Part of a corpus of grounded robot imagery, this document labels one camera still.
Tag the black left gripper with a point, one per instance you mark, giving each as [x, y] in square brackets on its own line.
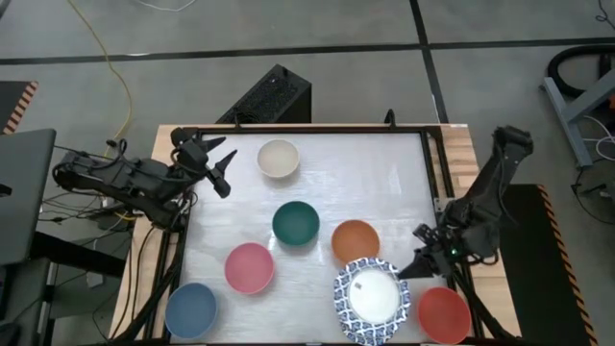
[193, 157]

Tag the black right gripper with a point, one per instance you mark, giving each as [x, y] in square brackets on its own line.
[443, 257]

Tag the cream ribbed bowl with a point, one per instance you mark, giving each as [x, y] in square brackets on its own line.
[278, 158]

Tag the orange bowl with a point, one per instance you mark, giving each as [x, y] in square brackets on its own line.
[355, 241]

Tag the pink bowl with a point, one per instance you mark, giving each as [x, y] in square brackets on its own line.
[249, 268]

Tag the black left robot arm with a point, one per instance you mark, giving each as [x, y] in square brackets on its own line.
[134, 180]

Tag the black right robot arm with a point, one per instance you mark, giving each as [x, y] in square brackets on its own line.
[485, 192]

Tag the red bowl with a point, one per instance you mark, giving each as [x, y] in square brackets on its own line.
[444, 315]

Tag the black computer tower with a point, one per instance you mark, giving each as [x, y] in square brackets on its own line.
[269, 96]

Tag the teal bowl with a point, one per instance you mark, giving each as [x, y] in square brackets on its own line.
[296, 223]

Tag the large black hazard-striped mat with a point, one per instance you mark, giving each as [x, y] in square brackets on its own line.
[533, 269]

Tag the black clamp knob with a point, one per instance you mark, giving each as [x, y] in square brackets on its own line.
[390, 119]

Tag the black equipment stand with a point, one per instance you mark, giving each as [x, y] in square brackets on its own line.
[72, 252]

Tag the grey laptop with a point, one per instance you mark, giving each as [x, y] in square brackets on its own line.
[24, 192]

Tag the small black hazard-striped mat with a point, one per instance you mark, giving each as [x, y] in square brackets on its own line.
[14, 103]

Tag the grey metal stand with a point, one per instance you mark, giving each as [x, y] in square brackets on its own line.
[576, 110]

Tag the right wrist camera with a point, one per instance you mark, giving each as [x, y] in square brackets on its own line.
[425, 233]

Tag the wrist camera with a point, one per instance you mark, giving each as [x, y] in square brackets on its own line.
[182, 135]
[425, 233]

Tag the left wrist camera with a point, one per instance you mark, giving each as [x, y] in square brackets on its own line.
[182, 135]

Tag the black aluminium table frame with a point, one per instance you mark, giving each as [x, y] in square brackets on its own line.
[435, 158]

